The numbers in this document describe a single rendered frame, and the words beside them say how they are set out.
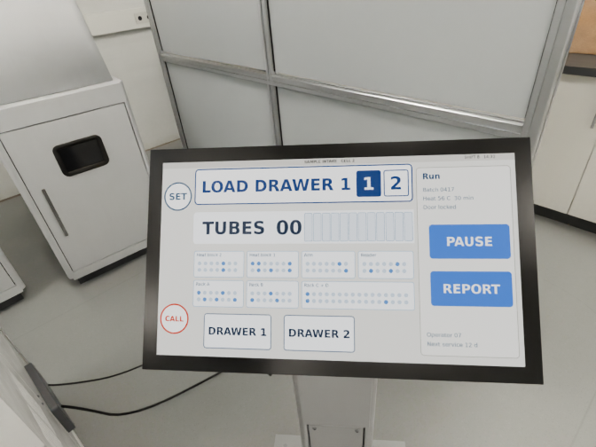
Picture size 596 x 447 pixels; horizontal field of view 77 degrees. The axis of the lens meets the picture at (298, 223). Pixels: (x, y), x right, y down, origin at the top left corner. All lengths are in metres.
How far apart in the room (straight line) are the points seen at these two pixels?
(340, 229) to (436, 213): 0.13
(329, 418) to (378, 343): 0.36
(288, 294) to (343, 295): 0.07
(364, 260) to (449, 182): 0.15
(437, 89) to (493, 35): 0.19
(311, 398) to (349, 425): 0.12
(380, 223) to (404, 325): 0.13
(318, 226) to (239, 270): 0.12
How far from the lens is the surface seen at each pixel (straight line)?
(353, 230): 0.50
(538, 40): 1.07
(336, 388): 0.76
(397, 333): 0.52
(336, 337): 0.51
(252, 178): 0.53
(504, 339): 0.55
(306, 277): 0.51
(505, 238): 0.54
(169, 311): 0.56
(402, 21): 1.22
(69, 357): 2.10
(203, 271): 0.54
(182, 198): 0.56
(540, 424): 1.74
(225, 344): 0.54
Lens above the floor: 1.40
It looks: 35 degrees down
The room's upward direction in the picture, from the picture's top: 5 degrees counter-clockwise
